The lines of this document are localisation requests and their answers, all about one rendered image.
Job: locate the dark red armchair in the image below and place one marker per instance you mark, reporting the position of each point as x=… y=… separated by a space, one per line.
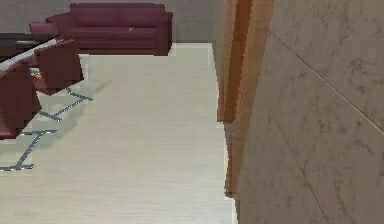
x=43 y=28

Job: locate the dark red sofa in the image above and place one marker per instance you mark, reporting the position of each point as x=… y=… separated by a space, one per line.
x=116 y=28

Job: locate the dark red chair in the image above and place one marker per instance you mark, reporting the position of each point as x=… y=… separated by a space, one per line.
x=58 y=65
x=15 y=96

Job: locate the wooden door frame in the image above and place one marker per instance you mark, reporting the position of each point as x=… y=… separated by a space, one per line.
x=241 y=83

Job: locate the dark glass table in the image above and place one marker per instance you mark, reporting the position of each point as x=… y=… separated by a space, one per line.
x=16 y=45

